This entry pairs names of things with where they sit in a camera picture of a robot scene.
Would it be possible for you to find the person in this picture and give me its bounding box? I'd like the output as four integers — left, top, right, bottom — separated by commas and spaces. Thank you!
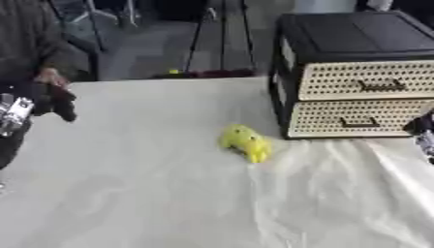
0, 0, 78, 87

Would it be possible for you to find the black drawer cabinet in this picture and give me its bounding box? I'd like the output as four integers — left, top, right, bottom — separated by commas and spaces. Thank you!
265, 11, 434, 140

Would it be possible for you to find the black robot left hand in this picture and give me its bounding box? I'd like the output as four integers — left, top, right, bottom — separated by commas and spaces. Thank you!
28, 81, 80, 123

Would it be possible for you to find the pale pierced drawer, narrow handle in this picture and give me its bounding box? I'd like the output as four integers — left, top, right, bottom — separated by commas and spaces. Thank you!
286, 98, 434, 140

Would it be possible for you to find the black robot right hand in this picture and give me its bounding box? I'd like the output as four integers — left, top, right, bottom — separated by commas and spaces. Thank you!
401, 109, 434, 137

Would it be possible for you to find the person's hand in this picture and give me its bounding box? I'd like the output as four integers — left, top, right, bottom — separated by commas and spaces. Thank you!
32, 67, 72, 89

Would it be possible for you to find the pale pierced drawer, wide handle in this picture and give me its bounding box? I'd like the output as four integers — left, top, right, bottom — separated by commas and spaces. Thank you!
296, 59, 434, 102

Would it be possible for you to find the yellow soft toy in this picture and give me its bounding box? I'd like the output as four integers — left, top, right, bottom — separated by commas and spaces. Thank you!
217, 123, 275, 164

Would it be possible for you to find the dark red bag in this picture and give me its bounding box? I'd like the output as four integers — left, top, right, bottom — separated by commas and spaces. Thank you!
150, 68, 258, 79

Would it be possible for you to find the narrow black drawer handle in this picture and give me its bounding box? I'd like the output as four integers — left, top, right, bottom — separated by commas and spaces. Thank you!
339, 116, 382, 129

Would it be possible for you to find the wide black drawer handle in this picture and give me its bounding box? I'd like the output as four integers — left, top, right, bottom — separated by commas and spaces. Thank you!
356, 78, 409, 92

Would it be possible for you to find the black tripod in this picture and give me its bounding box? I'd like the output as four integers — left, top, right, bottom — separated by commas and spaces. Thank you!
181, 0, 260, 76

